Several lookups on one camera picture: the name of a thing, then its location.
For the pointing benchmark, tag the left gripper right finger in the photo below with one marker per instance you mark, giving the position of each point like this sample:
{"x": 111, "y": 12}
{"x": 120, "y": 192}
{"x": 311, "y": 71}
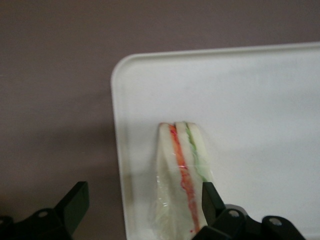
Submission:
{"x": 212, "y": 205}

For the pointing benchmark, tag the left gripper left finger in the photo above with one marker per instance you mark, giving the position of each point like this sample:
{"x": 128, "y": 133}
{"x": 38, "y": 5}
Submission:
{"x": 72, "y": 205}

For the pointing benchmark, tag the plastic triangle sandwich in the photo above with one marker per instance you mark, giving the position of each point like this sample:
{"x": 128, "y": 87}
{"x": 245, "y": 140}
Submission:
{"x": 172, "y": 175}

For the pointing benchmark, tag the cream plastic tray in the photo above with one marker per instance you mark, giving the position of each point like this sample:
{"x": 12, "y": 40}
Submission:
{"x": 262, "y": 112}

